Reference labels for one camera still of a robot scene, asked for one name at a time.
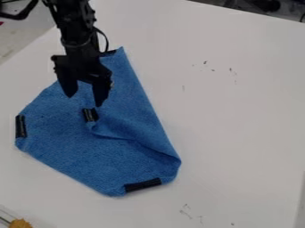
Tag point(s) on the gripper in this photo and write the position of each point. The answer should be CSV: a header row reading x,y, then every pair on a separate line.
x,y
81,59

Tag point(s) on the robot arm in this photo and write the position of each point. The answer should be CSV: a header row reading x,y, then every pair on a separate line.
x,y
69,14

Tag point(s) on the blue cloth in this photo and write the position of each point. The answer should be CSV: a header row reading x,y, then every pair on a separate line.
x,y
107,139

